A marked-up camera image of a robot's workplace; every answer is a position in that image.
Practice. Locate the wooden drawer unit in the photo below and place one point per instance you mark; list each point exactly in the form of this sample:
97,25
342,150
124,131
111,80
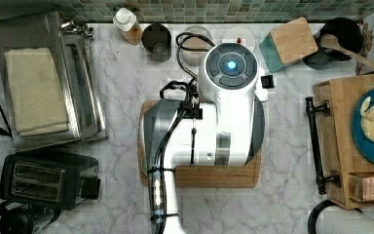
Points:
337,146

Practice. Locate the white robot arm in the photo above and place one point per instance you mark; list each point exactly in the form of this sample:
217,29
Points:
220,122

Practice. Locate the clear cereal container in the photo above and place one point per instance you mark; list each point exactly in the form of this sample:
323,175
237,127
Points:
195,58

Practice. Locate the dark grey cup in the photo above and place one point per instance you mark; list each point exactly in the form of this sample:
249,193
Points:
156,39

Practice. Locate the large bamboo cutting board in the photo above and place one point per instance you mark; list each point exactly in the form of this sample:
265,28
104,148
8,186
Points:
224,176

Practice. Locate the white plate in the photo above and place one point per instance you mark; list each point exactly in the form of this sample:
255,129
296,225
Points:
241,34

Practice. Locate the orange juice bottle white cap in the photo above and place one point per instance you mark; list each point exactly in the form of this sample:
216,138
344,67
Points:
127,23

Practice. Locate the silver toaster oven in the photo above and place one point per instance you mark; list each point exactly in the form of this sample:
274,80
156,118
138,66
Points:
68,40

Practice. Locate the beige folded cloth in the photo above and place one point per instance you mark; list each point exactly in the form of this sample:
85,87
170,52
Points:
38,102

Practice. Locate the wooden spoon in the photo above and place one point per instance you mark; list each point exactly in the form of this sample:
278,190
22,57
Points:
330,41

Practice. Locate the black two-slot toaster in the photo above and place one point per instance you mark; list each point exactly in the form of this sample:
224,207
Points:
49,179

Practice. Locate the brown tea box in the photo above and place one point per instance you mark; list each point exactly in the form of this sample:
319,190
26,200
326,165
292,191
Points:
361,187

